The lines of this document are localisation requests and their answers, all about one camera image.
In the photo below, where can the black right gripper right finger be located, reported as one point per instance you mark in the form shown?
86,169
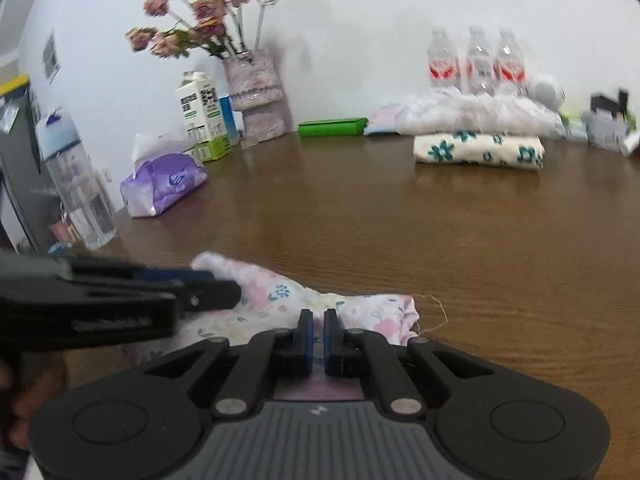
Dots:
355,353

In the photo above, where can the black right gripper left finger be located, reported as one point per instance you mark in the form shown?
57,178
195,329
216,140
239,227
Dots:
254,370

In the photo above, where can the pink floral garment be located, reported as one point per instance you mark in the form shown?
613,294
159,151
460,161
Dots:
270,300

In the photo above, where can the person's left hand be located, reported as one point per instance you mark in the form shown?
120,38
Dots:
27,400

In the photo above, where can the clear water tumbler blue lid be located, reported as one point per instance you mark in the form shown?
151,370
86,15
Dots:
78,184

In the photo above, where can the grey cabinet with yellow top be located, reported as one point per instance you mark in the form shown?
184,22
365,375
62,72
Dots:
31,191

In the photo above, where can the purple tissue pack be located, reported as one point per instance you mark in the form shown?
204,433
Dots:
164,173

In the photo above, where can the green plastic case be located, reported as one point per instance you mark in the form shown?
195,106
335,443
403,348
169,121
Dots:
332,127

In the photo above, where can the white green milk carton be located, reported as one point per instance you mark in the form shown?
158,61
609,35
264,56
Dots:
202,116

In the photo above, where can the pink folded cloth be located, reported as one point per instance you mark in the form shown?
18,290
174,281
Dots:
383,121

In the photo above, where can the blue box behind carton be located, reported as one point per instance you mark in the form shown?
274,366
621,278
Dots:
229,122

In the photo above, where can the white sheer folded garment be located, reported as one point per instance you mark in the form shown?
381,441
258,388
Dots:
447,110

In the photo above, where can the folded teal flower cloth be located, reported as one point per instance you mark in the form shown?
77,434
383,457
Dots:
470,148

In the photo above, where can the pink knitted vase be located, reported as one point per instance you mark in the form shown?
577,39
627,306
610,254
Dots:
256,92

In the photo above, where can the left water bottle red label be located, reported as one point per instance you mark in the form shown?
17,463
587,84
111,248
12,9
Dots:
443,60

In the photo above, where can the water bottle red label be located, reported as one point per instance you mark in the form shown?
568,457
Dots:
443,60
509,62
480,73

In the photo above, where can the middle water bottle red label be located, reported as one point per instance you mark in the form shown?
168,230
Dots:
480,73

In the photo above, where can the green white tissue packs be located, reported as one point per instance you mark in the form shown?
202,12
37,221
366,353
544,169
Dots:
575,127

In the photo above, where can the dried rose bouquet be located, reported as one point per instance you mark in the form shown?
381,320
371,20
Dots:
213,26

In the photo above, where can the right water bottle red label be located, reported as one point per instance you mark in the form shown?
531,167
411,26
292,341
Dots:
509,62

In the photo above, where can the white astronaut speaker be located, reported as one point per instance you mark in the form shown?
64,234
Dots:
545,90

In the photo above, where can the grey decorated tin box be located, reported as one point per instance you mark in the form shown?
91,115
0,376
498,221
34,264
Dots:
604,130

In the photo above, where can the black small device on tin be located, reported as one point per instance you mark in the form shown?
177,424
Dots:
618,106

